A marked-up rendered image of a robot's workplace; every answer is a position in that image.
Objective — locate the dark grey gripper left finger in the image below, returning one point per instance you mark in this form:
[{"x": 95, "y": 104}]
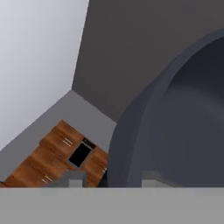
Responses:
[{"x": 73, "y": 178}]

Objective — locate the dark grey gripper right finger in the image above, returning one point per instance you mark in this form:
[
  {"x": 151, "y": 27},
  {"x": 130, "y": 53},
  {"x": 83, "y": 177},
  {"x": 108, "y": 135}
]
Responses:
[{"x": 154, "y": 179}]

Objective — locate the black built-in oven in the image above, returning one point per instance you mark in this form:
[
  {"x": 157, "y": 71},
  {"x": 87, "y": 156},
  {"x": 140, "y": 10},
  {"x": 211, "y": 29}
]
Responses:
[{"x": 80, "y": 154}]

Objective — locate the brown wooden cupboard run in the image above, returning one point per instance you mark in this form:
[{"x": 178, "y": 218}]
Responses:
[{"x": 43, "y": 163}]

